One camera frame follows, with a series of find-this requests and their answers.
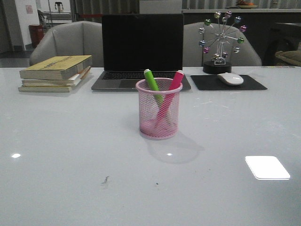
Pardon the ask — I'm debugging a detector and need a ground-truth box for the green highlighter pen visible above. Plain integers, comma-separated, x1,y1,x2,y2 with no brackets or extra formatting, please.
143,69,163,107

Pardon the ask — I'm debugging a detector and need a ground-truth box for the pink highlighter pen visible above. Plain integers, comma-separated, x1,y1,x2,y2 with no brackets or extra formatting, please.
154,70,185,129

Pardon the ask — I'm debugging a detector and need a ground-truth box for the pink mesh pen holder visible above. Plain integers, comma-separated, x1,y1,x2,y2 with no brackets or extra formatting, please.
136,78,182,140

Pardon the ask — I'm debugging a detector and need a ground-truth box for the black mouse pad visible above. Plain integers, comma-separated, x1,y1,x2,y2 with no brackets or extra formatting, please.
191,75,268,91

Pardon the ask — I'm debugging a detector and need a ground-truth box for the grey open laptop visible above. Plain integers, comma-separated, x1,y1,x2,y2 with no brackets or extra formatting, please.
91,14,184,92

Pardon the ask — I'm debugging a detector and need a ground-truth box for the middle white book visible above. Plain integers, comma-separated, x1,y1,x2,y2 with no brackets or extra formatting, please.
22,66,91,86

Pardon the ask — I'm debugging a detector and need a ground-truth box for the white computer mouse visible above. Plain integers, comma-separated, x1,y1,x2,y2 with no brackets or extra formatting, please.
217,73,244,86

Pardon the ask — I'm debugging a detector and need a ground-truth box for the right grey armchair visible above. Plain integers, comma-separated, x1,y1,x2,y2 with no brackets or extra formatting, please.
182,22,262,67

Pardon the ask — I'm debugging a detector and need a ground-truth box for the grey armchair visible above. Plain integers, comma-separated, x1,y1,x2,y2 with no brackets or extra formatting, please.
30,21,104,67
182,22,262,67

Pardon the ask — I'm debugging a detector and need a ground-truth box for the bottom yellow book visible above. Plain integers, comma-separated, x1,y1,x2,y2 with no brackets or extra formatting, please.
18,85,77,92

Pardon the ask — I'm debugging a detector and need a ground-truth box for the yellow book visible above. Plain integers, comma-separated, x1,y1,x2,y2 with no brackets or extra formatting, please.
19,55,92,80
18,85,77,92

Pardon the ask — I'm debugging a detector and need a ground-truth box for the top yellow book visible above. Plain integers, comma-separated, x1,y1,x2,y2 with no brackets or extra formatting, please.
19,55,92,80

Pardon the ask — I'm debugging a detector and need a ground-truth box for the left grey armchair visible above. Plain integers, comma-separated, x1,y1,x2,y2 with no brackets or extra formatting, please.
30,21,104,67

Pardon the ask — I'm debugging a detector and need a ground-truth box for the ferris wheel desk ornament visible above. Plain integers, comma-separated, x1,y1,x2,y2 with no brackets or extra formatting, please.
198,11,247,74

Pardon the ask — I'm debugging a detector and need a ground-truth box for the red bin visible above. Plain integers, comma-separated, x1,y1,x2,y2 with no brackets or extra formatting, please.
29,24,44,48

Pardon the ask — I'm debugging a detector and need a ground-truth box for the fruit bowl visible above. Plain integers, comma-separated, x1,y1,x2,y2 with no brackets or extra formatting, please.
236,0,258,9

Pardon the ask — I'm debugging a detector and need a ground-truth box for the beige cushion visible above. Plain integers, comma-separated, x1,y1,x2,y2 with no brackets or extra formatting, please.
275,50,301,66

